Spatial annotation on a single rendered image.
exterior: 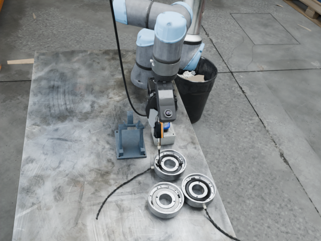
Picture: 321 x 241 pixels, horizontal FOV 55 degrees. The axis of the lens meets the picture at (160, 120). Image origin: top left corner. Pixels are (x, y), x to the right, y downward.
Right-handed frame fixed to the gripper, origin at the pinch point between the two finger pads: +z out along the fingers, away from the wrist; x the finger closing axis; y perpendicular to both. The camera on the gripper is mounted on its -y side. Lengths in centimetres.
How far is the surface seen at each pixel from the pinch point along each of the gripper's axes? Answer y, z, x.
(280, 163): 49, 93, -104
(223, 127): 86, 94, -74
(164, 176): -11.9, 10.3, -0.8
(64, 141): 7.5, 13.1, 30.2
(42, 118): 19.1, 13.1, 38.5
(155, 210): -23.8, 9.5, 4.0
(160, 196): -18.6, 10.6, 1.5
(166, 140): 3.3, 11.0, -4.6
